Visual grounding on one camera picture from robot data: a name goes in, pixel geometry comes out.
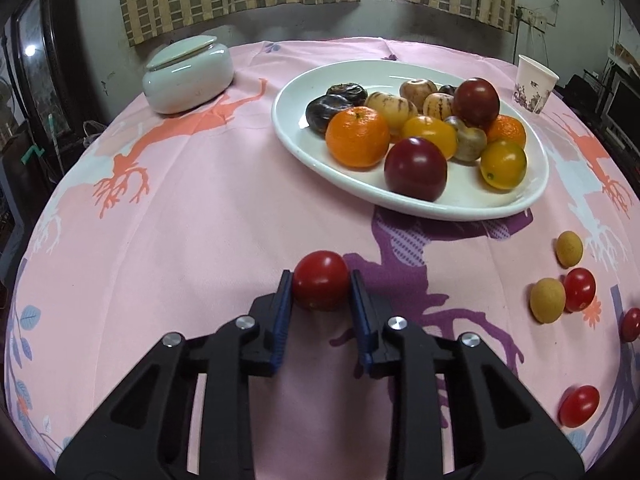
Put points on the dark water chestnut on plate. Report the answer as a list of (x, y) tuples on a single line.
[(350, 91)]

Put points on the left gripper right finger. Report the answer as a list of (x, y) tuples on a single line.
[(458, 411)]

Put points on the orange mandarin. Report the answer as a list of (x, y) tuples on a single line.
[(358, 138), (507, 128)]

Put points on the dark red plum tomato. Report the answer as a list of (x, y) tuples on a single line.
[(476, 102)]

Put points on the striped pepino melon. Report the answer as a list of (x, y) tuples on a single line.
[(396, 110)]

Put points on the dark yellow tomato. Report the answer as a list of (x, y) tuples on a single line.
[(503, 165)]

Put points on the pale green ceramic jar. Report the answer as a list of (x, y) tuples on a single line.
[(186, 74)]

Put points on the brown passion fruit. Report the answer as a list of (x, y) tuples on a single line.
[(417, 90)]

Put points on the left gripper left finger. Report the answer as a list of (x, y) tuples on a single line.
[(184, 410)]

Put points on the yellow orange tomato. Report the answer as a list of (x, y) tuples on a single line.
[(434, 130)]

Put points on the low red cherry tomato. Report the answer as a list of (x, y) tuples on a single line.
[(579, 406)]

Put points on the white oval plate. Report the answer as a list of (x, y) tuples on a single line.
[(414, 177)]

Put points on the tan longan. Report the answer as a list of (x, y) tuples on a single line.
[(568, 249), (547, 300)]

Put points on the patterned paper cup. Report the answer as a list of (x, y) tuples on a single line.
[(534, 84)]

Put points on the small red cherry tomato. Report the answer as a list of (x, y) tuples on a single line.
[(630, 326)]

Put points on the dark purple water chestnut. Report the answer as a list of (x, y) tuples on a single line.
[(319, 112)]

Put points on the striped yellow pepino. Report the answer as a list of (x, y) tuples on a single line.
[(438, 105)]

